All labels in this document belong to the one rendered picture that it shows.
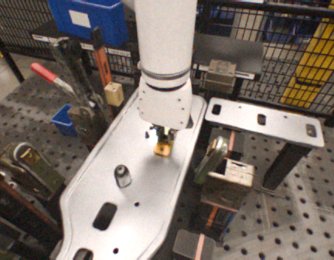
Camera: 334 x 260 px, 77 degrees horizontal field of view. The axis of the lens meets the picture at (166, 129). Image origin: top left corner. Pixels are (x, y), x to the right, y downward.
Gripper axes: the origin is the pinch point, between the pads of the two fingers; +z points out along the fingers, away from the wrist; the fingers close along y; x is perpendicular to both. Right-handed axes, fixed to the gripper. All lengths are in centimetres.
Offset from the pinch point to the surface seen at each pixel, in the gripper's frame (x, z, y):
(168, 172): -7.8, 3.0, 3.2
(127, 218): -19.5, 2.9, -0.8
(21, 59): 140, 103, -243
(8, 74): 109, 103, -233
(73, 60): 1.0, -14.0, -20.4
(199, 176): -7.4, 1.4, 9.9
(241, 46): 48.1, 0.0, 12.3
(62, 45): 0.2, -17.6, -21.1
